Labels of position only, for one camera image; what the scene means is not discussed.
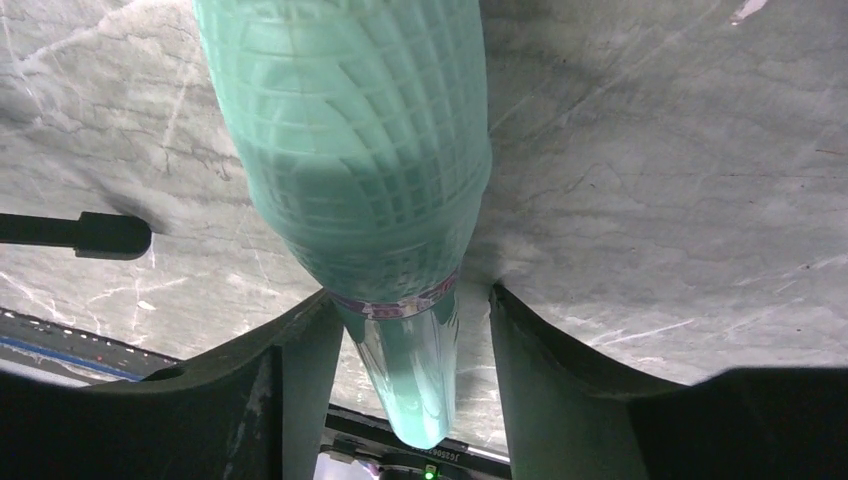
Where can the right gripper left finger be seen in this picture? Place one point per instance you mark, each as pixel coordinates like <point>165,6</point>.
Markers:
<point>252,408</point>

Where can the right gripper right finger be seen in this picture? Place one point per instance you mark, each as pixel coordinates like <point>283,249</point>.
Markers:
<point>571,412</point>

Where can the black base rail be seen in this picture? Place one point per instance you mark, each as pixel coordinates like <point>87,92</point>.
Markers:
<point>48,350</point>

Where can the small black tripod stand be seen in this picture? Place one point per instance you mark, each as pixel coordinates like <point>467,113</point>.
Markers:
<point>93,235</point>

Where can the teal microphone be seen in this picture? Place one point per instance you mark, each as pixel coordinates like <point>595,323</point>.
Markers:
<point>362,128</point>

